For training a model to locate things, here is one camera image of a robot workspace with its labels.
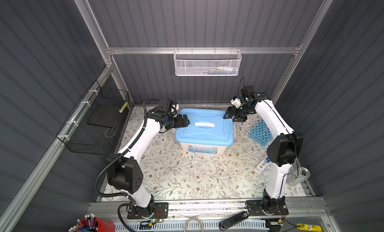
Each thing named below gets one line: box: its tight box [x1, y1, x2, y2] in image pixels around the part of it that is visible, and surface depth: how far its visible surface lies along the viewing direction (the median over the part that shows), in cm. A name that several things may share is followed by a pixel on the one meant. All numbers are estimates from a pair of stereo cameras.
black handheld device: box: [218, 211, 249, 231], surface depth 71 cm
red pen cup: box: [68, 213, 116, 232], surface depth 61 cm
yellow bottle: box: [296, 223, 322, 232], surface depth 69 cm
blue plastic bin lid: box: [175, 109, 235, 147], surface depth 86 cm
